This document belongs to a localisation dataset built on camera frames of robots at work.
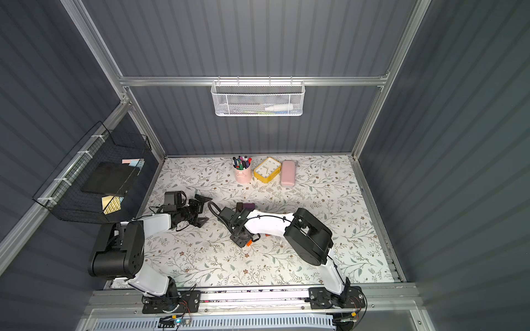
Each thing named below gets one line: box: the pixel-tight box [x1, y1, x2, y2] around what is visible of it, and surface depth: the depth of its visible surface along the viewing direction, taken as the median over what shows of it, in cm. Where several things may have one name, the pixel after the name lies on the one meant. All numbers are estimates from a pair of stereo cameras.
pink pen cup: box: [232, 157, 253, 185], surface depth 104 cm
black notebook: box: [81, 161, 140, 197], surface depth 76 cm
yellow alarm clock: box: [253, 157, 282, 184], surface depth 114 cm
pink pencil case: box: [280, 159, 297, 188], surface depth 114 cm
